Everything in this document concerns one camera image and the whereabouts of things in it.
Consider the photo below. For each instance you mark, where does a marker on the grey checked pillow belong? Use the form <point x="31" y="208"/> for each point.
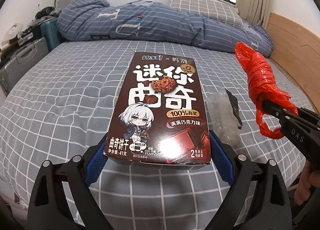
<point x="212" y="9"/>

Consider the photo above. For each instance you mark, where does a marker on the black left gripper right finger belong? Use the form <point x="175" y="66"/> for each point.
<point x="270" y="206"/>

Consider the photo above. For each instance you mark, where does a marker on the brown cookie box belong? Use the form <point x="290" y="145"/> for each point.
<point x="160" y="116"/>

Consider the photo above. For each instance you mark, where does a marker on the blue striped duvet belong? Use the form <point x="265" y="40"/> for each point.
<point x="84" y="20"/>

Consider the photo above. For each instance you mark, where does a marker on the person's right hand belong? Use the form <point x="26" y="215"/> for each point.
<point x="310" y="177"/>

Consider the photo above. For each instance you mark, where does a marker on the grey suitcase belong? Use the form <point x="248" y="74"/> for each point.
<point x="21" y="62"/>

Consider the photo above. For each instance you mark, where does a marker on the clear bubble wrap bag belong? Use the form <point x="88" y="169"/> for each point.
<point x="224" y="117"/>

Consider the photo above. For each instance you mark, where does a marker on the grey checked bed sheet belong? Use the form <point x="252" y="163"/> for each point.
<point x="64" y="104"/>

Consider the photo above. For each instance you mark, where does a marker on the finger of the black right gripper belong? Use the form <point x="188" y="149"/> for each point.
<point x="305" y="119"/>
<point x="285" y="126"/>

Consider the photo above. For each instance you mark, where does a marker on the wooden headboard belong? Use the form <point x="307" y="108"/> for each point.
<point x="296" y="52"/>

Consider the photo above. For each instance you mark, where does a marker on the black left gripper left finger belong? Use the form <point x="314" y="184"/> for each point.
<point x="48" y="206"/>

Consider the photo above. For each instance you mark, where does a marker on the teal suitcase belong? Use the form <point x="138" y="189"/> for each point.
<point x="51" y="33"/>

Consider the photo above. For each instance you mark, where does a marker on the clutter pile on suitcases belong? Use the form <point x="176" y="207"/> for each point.
<point x="20" y="36"/>

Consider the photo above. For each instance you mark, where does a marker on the red plastic bag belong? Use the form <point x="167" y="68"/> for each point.
<point x="262" y="87"/>

